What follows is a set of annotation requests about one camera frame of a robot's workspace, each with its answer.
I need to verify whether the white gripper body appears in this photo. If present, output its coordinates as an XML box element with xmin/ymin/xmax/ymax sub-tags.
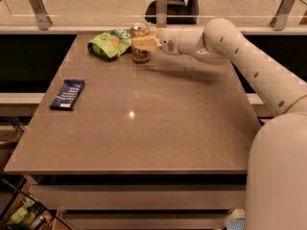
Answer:
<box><xmin>159</xmin><ymin>28</ymin><xmax>181</xmax><ymax>56</ymax></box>

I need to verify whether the orange soda can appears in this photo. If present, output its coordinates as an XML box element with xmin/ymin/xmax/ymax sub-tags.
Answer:
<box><xmin>130</xmin><ymin>23</ymin><xmax>151</xmax><ymax>63</ymax></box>

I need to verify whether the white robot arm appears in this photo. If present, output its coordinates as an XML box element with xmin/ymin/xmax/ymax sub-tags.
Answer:
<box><xmin>130</xmin><ymin>18</ymin><xmax>307</xmax><ymax>230</ymax></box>

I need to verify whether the green rice chip bag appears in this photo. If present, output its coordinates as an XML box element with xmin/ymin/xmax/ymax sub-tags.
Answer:
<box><xmin>87</xmin><ymin>29</ymin><xmax>131</xmax><ymax>59</ymax></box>

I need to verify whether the green bag in bin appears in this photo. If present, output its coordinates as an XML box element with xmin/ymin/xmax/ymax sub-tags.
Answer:
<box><xmin>7</xmin><ymin>197</ymin><xmax>42</xmax><ymax>227</ymax></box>

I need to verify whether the black office chair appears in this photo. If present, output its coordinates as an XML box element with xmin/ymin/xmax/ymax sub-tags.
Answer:
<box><xmin>144</xmin><ymin>0</ymin><xmax>202</xmax><ymax>26</ymax></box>

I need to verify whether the blue snack bar wrapper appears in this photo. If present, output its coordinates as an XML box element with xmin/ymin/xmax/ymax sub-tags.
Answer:
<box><xmin>49</xmin><ymin>80</ymin><xmax>85</xmax><ymax>111</ymax></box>

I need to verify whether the upper grey drawer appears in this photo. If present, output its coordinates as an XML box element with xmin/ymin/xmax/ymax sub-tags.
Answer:
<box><xmin>30</xmin><ymin>185</ymin><xmax>246</xmax><ymax>210</ymax></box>

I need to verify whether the grey drawer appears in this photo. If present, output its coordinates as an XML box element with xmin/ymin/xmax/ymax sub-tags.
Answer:
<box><xmin>61</xmin><ymin>213</ymin><xmax>231</xmax><ymax>230</ymax></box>
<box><xmin>30</xmin><ymin>185</ymin><xmax>246</xmax><ymax>210</ymax></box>

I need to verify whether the lower grey drawer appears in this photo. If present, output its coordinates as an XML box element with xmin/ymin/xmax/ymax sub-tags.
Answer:
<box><xmin>61</xmin><ymin>213</ymin><xmax>231</xmax><ymax>230</ymax></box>

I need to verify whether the blue mesh basket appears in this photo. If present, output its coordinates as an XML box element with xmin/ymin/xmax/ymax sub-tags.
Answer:
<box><xmin>226</xmin><ymin>218</ymin><xmax>245</xmax><ymax>230</ymax></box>

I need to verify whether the middle metal railing bracket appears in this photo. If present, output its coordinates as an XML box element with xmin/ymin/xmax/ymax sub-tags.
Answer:
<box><xmin>156</xmin><ymin>0</ymin><xmax>167</xmax><ymax>28</ymax></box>

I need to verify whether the metal railing bracket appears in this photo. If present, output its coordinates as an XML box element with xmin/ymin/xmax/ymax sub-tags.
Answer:
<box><xmin>270</xmin><ymin>0</ymin><xmax>295</xmax><ymax>31</ymax></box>
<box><xmin>156</xmin><ymin>0</ymin><xmax>167</xmax><ymax>28</ymax></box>
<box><xmin>29</xmin><ymin>0</ymin><xmax>53</xmax><ymax>30</ymax></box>

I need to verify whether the left metal railing bracket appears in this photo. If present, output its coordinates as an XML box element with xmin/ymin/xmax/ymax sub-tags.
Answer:
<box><xmin>29</xmin><ymin>0</ymin><xmax>53</xmax><ymax>30</ymax></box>

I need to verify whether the right metal railing bracket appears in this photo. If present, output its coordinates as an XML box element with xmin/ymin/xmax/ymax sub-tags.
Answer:
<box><xmin>270</xmin><ymin>0</ymin><xmax>295</xmax><ymax>31</ymax></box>

